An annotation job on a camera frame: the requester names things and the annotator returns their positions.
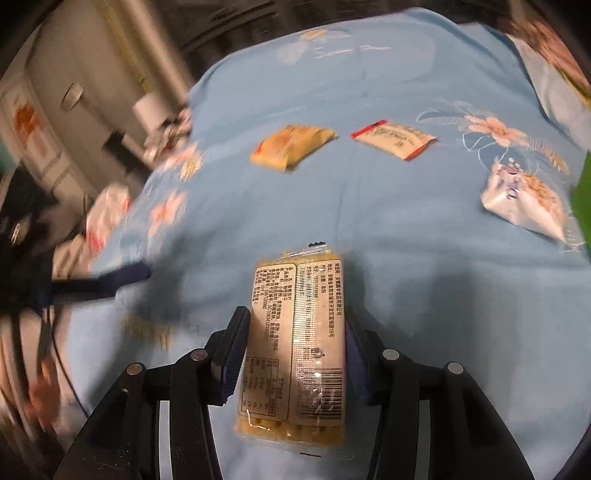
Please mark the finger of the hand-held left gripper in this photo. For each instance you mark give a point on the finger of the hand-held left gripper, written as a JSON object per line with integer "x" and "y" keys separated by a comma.
{"x": 124, "y": 277}

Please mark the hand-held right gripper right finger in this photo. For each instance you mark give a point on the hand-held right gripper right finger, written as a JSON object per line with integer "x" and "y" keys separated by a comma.
{"x": 358, "y": 369}

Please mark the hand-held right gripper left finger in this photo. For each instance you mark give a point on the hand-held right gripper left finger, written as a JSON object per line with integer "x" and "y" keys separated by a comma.
{"x": 233, "y": 364}

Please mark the cracker packet with white label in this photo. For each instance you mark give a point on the cracker packet with white label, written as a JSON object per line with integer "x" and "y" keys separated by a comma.
{"x": 295, "y": 346}

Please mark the yellow snack packet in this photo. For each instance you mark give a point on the yellow snack packet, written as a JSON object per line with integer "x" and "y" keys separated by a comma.
{"x": 291, "y": 147}

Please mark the red and white snack packet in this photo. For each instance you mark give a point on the red and white snack packet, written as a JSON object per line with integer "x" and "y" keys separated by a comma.
{"x": 392, "y": 138}

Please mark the red and white plastic bag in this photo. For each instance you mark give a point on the red and white plastic bag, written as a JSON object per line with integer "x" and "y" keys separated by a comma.
{"x": 104, "y": 212}

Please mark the red door decoration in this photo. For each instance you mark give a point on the red door decoration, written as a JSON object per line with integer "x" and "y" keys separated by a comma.
{"x": 25, "y": 120}

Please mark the blue floral bedsheet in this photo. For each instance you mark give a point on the blue floral bedsheet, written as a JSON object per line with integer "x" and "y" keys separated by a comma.
{"x": 369, "y": 230}

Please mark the white door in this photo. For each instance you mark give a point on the white door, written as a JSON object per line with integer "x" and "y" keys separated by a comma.
{"x": 92, "y": 60}

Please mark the white and blue snack packet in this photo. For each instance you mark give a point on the white and blue snack packet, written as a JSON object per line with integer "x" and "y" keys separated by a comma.
{"x": 521, "y": 203}

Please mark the green box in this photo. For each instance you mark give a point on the green box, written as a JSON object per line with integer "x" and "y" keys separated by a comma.
{"x": 582, "y": 184}

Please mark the light blue cloth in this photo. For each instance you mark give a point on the light blue cloth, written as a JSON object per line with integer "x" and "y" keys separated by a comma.
{"x": 554, "y": 106}

